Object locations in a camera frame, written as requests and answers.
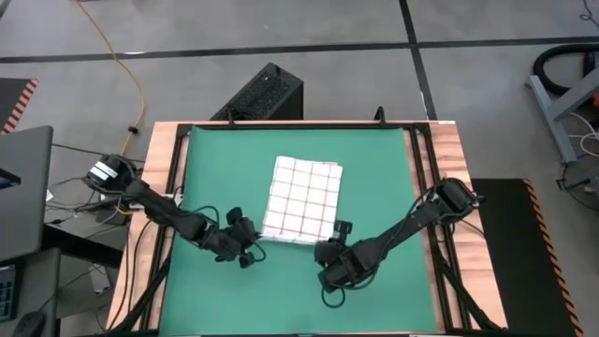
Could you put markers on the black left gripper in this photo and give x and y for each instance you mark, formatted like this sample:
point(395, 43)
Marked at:
point(231, 238)

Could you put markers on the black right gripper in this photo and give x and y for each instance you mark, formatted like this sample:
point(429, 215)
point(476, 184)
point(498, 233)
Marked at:
point(344, 264)

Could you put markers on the white red-checked towel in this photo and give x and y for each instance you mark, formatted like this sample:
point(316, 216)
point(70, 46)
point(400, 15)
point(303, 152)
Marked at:
point(302, 201)

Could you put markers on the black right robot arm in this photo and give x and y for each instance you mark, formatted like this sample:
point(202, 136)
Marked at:
point(412, 224)

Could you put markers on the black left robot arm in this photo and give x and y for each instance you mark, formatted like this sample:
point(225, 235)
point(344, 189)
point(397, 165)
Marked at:
point(159, 210)

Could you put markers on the green table mat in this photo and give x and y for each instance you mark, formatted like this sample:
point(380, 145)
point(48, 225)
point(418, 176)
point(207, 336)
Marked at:
point(281, 290)

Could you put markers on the black clamp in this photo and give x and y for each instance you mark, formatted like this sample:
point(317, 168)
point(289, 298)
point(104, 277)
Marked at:
point(380, 116)
point(230, 121)

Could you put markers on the black computer tower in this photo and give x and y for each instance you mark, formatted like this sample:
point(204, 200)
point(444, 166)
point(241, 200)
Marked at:
point(262, 93)

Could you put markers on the large black hazard-striped mat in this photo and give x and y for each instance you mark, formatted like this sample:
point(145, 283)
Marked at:
point(515, 262)

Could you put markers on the grey desk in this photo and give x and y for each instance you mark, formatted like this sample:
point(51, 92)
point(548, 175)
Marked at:
point(42, 281)

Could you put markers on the grey laptop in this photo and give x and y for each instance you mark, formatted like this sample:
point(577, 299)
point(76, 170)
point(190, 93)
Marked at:
point(25, 210)

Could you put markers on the black computer mouse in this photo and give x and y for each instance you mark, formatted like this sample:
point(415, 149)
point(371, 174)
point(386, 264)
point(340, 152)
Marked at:
point(30, 325)

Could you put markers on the round fan base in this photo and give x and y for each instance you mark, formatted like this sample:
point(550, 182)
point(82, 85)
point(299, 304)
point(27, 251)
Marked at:
point(580, 187)

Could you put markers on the grey metal stand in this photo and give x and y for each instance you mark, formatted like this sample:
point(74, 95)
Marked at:
point(551, 119)

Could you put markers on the small black hazard-striped mat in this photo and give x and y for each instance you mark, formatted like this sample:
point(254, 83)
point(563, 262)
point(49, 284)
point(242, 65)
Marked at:
point(11, 100)

